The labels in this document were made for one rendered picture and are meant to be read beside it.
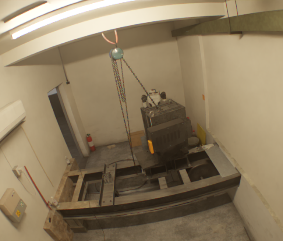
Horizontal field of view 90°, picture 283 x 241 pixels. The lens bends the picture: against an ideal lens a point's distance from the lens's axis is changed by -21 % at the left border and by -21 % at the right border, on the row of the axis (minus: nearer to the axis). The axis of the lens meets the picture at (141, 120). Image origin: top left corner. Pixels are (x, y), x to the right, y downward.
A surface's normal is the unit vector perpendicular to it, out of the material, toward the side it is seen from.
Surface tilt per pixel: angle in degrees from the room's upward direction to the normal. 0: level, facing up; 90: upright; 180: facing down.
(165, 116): 90
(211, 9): 90
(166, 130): 90
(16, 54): 90
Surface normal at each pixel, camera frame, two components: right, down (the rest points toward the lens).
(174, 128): 0.30, 0.35
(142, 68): 0.07, 0.40
